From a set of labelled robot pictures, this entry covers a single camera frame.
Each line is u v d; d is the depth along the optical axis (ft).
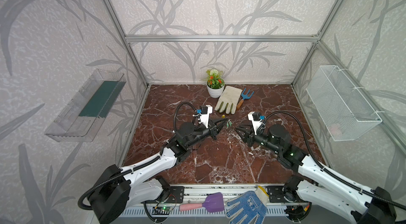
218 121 2.17
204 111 2.03
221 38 3.12
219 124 2.26
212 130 2.03
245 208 2.29
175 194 2.39
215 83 3.31
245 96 3.70
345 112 2.06
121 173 1.42
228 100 3.58
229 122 2.28
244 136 2.17
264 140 2.04
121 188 1.30
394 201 1.89
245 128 2.30
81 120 2.08
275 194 2.42
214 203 2.34
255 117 2.01
